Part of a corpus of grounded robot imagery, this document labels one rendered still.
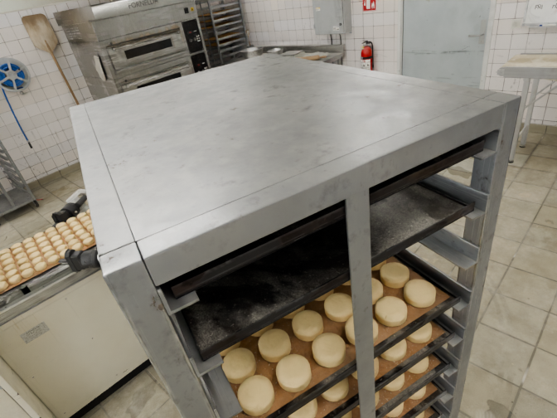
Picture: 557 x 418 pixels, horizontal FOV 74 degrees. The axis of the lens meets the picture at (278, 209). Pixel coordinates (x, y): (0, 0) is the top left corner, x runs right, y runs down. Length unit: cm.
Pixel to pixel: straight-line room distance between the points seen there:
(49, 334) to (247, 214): 201
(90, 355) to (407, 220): 211
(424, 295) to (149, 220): 46
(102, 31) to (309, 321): 489
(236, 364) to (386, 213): 31
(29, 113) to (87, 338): 418
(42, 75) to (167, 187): 570
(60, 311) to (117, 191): 181
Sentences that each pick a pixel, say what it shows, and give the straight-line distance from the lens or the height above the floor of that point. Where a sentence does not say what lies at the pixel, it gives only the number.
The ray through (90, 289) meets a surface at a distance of 220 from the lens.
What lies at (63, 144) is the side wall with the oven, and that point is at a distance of 619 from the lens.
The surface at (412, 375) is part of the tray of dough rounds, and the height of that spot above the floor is 131.
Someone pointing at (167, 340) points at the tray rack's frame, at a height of 173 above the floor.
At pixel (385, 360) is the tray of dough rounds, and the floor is 140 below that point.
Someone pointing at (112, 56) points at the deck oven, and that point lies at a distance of 526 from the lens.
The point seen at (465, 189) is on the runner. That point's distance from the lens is 58.
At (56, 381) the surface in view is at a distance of 246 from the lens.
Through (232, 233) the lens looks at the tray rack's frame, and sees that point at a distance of 31.
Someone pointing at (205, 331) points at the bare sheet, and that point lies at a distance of 43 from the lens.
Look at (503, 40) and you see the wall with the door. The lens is 501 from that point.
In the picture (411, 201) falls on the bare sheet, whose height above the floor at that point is 167.
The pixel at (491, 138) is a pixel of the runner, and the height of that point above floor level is 177.
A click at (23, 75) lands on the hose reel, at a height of 141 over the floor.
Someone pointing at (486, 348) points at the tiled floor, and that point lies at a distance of 256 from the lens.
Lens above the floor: 198
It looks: 32 degrees down
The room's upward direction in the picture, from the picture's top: 11 degrees counter-clockwise
